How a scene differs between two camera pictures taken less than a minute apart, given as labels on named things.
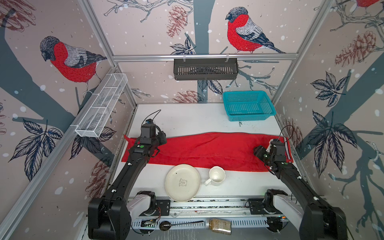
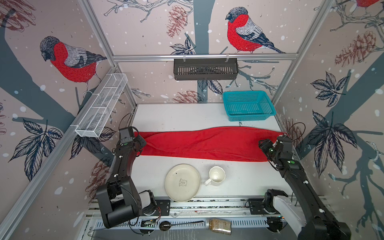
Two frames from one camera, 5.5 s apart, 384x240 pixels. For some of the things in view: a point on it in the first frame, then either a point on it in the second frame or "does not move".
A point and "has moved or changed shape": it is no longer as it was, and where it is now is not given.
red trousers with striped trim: x=227 y=151 has moved or changed shape
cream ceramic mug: x=217 y=175 does not move
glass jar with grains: x=221 y=226 does not move
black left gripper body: x=160 y=138 → x=139 y=141
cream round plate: x=182 y=182 does not move
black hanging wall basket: x=205 y=70 does not move
